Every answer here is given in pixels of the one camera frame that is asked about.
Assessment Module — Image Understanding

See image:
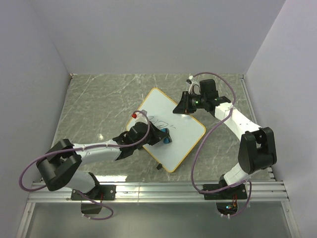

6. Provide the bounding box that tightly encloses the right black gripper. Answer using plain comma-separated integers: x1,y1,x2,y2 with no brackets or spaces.
172,92,206,115

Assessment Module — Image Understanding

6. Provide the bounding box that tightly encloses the white board with yellow frame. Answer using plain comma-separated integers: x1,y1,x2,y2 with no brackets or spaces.
138,88,206,173

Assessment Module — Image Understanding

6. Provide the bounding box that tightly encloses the blue whiteboard eraser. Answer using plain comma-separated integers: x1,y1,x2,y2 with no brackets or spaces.
161,128,172,144

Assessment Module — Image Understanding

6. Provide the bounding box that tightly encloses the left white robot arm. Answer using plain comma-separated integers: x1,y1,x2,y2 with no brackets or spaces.
36,121,172,199

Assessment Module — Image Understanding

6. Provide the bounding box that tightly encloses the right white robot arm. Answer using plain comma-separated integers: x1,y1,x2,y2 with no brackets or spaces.
173,76,277,198

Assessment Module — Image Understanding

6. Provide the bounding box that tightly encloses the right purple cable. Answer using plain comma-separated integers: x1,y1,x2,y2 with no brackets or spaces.
185,71,253,218

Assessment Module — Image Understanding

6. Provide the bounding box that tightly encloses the purple cable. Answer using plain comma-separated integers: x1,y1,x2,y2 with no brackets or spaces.
19,110,151,221
185,71,253,218

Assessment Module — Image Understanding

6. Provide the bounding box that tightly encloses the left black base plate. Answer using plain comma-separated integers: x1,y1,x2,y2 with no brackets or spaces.
83,184,116,201

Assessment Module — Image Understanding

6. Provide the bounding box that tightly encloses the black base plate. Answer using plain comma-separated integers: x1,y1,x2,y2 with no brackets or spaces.
83,184,116,201
203,184,248,200

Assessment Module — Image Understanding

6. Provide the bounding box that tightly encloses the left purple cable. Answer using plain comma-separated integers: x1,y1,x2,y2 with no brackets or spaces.
19,110,151,221

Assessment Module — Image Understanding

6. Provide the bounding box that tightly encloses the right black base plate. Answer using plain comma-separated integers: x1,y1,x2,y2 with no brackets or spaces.
203,184,248,200

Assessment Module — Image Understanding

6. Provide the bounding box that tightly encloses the aluminium rail frame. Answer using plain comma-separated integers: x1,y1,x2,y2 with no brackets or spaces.
21,74,300,238

